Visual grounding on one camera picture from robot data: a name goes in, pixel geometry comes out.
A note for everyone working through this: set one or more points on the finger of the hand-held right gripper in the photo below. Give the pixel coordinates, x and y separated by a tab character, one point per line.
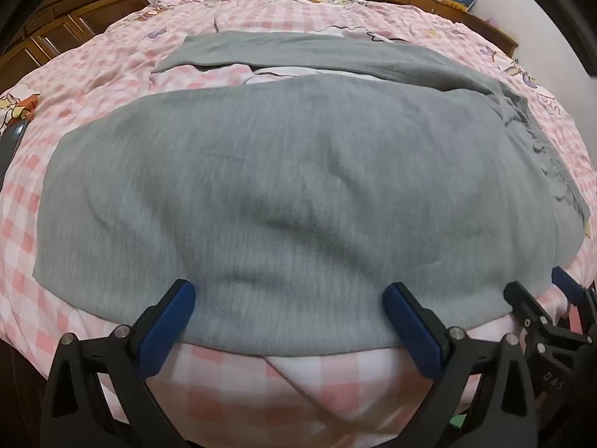
524	299
566	282

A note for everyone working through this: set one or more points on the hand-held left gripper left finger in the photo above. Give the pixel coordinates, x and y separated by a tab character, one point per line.
169	318

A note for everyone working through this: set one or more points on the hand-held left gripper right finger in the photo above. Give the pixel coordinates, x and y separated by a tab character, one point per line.
413	329

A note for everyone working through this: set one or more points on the grey pants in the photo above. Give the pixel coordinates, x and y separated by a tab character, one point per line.
280	172

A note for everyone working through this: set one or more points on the dark grey flat device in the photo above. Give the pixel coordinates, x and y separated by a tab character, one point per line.
11	147

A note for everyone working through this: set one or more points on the pink checked printed blanket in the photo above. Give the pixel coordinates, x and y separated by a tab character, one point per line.
93	65

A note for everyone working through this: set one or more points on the blue book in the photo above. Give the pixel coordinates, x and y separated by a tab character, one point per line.
459	0

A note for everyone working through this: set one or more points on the dark wooden wardrobe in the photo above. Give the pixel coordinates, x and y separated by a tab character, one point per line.
56	23

